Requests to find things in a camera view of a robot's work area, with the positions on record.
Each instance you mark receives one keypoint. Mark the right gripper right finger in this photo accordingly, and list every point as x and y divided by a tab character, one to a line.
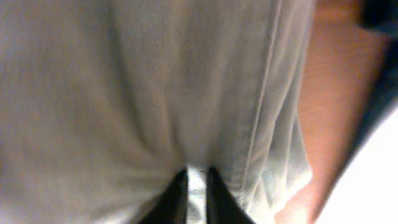
221	207

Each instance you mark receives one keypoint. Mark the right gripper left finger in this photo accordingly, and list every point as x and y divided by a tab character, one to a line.
172	205

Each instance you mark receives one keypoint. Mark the olive green shorts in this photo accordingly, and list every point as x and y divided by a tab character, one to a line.
103	103

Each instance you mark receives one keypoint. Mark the white t-shirt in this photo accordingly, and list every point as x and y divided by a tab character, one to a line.
366	193

